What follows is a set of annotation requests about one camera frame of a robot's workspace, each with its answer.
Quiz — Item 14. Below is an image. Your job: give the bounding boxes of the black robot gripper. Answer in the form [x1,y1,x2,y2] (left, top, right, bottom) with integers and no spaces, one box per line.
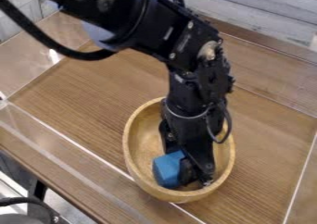
[158,73,230,186]

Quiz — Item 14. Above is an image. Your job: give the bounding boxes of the clear acrylic barrier wall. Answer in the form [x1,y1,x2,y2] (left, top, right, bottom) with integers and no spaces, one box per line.
[0,11,317,224]

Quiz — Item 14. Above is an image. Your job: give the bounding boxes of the black cable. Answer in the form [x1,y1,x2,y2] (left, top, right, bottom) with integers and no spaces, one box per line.
[0,0,121,62]

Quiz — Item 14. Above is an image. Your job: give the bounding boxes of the brown wooden oval bowl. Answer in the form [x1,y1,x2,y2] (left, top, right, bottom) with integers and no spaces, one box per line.
[123,97,236,204]

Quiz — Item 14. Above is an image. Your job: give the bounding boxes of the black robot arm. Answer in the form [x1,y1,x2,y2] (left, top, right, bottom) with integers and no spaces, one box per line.
[51,0,234,188]

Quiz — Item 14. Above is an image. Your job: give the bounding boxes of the blue rectangular block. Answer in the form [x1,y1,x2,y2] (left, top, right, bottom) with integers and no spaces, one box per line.
[152,150,184,189]

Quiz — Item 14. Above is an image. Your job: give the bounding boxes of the black table leg frame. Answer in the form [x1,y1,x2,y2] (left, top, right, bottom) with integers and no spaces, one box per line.
[26,180,63,224]

